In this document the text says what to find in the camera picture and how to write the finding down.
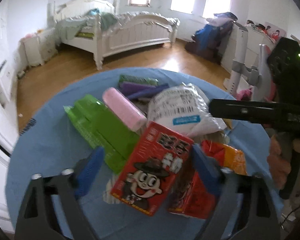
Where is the orange snack bag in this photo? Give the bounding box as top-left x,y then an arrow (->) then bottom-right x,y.
201,140 -> 248,176

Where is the white shipping bag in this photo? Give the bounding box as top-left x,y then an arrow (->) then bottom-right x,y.
147,83 -> 226,138

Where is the green plastic wrapper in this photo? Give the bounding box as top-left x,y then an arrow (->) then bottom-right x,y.
64,94 -> 140,174

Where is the red cartoon milk carton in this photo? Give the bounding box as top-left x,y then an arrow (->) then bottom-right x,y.
110,121 -> 194,216

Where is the green bag roll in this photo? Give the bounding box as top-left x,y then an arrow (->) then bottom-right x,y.
118,75 -> 159,86

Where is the purple bag roll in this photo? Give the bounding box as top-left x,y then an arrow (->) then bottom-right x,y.
119,81 -> 157,96

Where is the small red white carton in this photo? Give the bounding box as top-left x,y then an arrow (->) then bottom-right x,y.
167,168 -> 217,219

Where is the person's right hand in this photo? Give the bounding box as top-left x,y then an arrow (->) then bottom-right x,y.
267,135 -> 300,190

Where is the red grey desk chair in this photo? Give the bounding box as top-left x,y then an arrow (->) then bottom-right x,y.
235,44 -> 276,102

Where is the white grey study desk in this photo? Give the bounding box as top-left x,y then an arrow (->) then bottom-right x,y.
226,21 -> 261,98

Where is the white dresser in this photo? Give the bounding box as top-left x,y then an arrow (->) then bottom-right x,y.
221,25 -> 275,73

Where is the round blue tablecloth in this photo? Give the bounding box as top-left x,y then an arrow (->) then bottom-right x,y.
5,67 -> 286,240

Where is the white nightstand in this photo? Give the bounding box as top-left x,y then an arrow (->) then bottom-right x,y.
21,28 -> 58,67

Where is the green blanket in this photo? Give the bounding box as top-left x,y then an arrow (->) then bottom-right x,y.
55,8 -> 118,41

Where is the white wooden bed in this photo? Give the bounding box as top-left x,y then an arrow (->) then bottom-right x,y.
52,0 -> 180,70

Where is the white wardrobe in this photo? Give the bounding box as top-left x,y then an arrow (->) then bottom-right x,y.
0,0 -> 19,234

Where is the red photo frame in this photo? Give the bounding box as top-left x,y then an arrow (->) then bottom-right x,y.
264,22 -> 287,42

